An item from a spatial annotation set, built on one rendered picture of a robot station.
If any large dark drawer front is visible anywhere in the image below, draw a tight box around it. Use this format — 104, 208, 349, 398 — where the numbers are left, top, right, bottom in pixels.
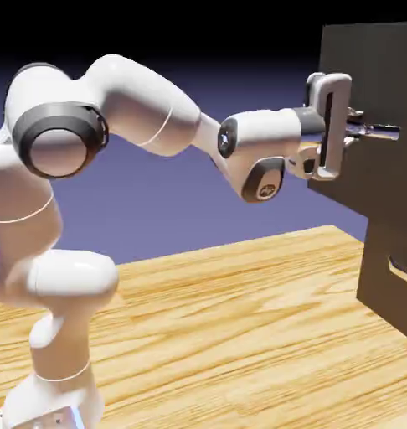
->
306, 21, 407, 222

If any small dark drawer front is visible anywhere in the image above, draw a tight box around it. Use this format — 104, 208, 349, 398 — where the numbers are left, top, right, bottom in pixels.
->
356, 214, 407, 347

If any dark brown cabinet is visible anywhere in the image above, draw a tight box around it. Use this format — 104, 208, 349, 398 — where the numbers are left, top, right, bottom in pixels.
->
306, 21, 407, 347

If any dark shiny metal handle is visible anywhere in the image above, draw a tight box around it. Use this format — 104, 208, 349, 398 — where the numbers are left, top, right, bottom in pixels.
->
345, 120, 402, 136

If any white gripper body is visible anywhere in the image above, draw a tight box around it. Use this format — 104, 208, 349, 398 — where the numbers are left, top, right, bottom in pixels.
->
305, 71, 353, 183

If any tan drawer handle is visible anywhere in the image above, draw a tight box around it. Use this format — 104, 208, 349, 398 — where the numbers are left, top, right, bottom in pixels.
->
388, 256, 407, 288

